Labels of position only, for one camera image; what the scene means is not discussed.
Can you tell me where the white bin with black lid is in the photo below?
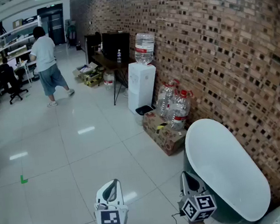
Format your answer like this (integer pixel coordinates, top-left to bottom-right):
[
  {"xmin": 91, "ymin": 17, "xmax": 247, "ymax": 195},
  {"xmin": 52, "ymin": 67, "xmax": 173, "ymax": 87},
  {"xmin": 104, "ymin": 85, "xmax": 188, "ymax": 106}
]
[{"xmin": 134, "ymin": 104, "xmax": 158, "ymax": 127}]

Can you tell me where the water jug with red label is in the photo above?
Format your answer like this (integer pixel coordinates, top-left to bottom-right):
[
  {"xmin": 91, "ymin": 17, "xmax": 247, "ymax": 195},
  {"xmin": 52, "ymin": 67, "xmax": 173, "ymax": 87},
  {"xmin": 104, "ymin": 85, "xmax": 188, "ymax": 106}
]
[{"xmin": 102, "ymin": 70, "xmax": 117, "ymax": 91}]

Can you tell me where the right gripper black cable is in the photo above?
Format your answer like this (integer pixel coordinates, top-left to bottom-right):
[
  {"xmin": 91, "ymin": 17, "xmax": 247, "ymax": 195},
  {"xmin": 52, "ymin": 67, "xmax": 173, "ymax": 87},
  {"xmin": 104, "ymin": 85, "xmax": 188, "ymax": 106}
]
[{"xmin": 163, "ymin": 211, "xmax": 190, "ymax": 224}]

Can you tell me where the black flat screen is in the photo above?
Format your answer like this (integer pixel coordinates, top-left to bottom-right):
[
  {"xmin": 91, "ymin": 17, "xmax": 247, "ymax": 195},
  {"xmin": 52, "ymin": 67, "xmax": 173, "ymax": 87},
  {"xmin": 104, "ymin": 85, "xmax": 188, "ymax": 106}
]
[{"xmin": 101, "ymin": 30, "xmax": 133, "ymax": 63}]

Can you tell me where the yellow and black striped box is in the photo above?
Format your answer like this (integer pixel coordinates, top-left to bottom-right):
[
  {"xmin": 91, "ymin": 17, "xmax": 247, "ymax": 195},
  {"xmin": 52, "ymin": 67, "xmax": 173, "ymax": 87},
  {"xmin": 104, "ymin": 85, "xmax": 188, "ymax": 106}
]
[{"xmin": 82, "ymin": 71, "xmax": 106, "ymax": 89}]

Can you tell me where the printed brown cardboard box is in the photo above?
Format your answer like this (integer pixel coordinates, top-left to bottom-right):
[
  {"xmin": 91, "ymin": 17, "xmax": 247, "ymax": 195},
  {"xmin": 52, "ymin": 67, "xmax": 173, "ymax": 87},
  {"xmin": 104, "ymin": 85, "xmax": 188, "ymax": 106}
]
[{"xmin": 141, "ymin": 108, "xmax": 190, "ymax": 159}]

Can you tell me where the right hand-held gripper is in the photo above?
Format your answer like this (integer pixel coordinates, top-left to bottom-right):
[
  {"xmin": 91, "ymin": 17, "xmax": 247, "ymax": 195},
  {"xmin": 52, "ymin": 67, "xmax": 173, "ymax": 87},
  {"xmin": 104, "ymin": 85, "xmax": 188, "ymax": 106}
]
[{"xmin": 174, "ymin": 168, "xmax": 219, "ymax": 223}]

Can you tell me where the white toilet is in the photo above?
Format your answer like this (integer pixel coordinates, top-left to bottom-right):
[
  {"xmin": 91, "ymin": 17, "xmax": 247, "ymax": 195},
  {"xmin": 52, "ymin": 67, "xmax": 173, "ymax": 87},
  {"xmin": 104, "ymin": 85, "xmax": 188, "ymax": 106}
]
[{"xmin": 251, "ymin": 203, "xmax": 280, "ymax": 224}]

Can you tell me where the computer monitor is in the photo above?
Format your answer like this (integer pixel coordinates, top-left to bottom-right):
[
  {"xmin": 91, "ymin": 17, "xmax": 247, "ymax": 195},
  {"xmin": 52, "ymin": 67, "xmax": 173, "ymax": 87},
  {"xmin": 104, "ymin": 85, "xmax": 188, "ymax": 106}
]
[{"xmin": 7, "ymin": 58, "xmax": 19, "ymax": 71}]

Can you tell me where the white oval bathtub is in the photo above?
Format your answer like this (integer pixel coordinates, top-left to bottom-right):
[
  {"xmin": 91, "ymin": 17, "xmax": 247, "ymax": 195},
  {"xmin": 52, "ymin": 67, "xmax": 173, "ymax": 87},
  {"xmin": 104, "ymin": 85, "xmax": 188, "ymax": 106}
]
[{"xmin": 178, "ymin": 111, "xmax": 274, "ymax": 224}]

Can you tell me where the white water dispenser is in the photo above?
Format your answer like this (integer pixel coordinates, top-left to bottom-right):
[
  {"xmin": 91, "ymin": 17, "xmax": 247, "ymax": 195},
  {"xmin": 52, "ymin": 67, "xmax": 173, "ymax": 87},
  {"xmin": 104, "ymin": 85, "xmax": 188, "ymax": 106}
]
[{"xmin": 123, "ymin": 59, "xmax": 162, "ymax": 116}]

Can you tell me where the white small table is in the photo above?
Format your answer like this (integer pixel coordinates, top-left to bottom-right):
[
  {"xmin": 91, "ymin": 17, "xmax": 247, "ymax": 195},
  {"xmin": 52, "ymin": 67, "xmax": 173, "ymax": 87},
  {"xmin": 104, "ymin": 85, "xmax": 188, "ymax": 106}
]
[{"xmin": 14, "ymin": 60, "xmax": 33, "ymax": 86}]

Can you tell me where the dark wooden table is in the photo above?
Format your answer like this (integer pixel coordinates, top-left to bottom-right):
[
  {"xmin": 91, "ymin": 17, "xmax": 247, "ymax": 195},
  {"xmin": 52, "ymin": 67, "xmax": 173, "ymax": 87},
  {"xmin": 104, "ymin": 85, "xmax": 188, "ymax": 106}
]
[{"xmin": 90, "ymin": 46, "xmax": 142, "ymax": 108}]

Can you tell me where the open cardboard box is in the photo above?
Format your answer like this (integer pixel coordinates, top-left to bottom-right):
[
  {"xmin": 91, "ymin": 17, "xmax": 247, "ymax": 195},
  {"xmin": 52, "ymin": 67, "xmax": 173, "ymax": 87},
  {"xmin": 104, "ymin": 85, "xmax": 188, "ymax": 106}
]
[{"xmin": 71, "ymin": 60, "xmax": 101, "ymax": 84}]

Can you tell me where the large clear water jug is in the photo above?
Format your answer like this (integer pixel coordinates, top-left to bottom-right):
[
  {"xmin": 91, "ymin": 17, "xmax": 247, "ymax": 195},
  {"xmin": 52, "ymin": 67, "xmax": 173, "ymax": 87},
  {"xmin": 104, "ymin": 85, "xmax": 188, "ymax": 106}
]
[{"xmin": 131, "ymin": 30, "xmax": 157, "ymax": 67}]

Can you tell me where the white shelving unit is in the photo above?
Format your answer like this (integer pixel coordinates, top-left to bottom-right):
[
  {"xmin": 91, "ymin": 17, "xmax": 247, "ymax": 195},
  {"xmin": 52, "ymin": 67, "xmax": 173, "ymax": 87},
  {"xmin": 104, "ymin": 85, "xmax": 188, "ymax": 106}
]
[{"xmin": 0, "ymin": 16, "xmax": 49, "ymax": 84}]

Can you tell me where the green rack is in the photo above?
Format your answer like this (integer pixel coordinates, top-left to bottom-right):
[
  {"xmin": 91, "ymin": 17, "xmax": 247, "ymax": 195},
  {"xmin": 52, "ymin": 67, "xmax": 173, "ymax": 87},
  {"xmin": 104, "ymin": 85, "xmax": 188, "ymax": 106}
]
[{"xmin": 64, "ymin": 19, "xmax": 79, "ymax": 49}]

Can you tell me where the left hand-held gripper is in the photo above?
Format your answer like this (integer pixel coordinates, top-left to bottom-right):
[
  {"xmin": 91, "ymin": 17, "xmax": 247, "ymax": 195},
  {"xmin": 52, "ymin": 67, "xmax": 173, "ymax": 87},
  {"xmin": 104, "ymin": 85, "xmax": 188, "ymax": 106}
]
[{"xmin": 90, "ymin": 178, "xmax": 130, "ymax": 224}]

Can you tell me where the black double door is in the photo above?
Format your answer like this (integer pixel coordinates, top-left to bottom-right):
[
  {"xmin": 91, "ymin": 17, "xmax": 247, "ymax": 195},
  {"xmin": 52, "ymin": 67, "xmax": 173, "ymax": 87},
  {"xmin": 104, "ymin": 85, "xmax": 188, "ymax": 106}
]
[{"xmin": 36, "ymin": 3, "xmax": 68, "ymax": 47}]

